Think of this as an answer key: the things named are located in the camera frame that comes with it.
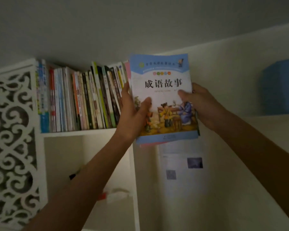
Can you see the person's left hand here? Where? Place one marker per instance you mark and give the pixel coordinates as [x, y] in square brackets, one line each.
[131, 120]

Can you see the person's right hand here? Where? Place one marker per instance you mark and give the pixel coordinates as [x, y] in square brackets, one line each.
[204, 108]

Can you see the white bookshelf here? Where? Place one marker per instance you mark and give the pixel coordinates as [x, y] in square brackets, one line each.
[86, 133]

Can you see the pink-bordered picture book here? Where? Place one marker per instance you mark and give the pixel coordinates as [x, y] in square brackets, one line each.
[127, 69]

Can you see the blue-bordered picture book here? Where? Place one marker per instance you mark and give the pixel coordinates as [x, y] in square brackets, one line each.
[163, 69]

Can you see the row of shelved books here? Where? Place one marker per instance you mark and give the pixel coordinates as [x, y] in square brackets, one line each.
[74, 101]

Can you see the person's right forearm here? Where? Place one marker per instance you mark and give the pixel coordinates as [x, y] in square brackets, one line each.
[260, 153]

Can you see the person's left forearm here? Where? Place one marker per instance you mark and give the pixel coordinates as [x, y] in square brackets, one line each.
[82, 190]

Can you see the white paper sheet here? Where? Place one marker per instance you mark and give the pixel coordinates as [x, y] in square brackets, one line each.
[180, 151]

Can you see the white crumpled tissue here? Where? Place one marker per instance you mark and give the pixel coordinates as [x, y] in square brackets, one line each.
[118, 196]

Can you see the blue box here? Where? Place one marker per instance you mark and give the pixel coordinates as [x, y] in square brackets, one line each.
[281, 86]

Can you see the colourful stationery bundle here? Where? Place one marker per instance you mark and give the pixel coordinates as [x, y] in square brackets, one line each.
[72, 176]

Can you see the white carved lattice panel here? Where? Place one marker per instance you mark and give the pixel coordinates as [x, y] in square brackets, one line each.
[14, 132]

